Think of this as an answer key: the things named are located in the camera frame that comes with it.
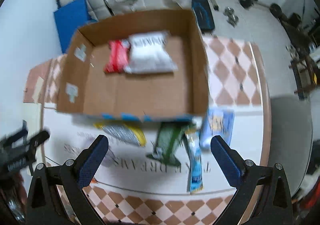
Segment yellow silver scouring sponge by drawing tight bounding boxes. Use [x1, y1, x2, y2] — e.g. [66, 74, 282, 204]
[94, 122, 146, 147]

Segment light blue long packet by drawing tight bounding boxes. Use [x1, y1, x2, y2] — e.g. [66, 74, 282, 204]
[185, 128, 203, 194]

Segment white tissue pack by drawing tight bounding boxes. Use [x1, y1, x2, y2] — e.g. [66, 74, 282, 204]
[124, 31, 177, 74]

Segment checkered table mat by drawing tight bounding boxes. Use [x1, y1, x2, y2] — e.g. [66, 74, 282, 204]
[23, 35, 272, 225]

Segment grey round chair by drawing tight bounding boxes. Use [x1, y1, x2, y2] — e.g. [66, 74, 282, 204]
[268, 96, 313, 196]

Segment blue cartoon tissue pack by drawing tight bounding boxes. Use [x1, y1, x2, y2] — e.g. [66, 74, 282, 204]
[200, 107, 234, 150]

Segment chrome dumbbell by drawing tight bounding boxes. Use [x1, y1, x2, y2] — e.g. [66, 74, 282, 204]
[223, 7, 239, 27]

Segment black weight bench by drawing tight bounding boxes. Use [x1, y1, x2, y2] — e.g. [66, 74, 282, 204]
[192, 0, 215, 32]

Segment blue folded mat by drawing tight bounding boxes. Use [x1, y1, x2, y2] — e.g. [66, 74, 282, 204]
[54, 0, 91, 53]

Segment dark wooden chair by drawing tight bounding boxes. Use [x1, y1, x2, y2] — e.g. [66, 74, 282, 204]
[280, 18, 320, 100]

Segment green packet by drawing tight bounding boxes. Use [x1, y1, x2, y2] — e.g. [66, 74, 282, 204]
[146, 122, 194, 167]

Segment red snack packet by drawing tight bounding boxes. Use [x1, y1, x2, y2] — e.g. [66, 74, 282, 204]
[104, 39, 130, 74]

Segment open cardboard box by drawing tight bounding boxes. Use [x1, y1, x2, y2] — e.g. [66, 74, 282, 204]
[56, 10, 209, 121]

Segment barbell on floor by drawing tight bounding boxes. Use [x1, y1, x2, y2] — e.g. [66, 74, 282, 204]
[238, 0, 283, 18]

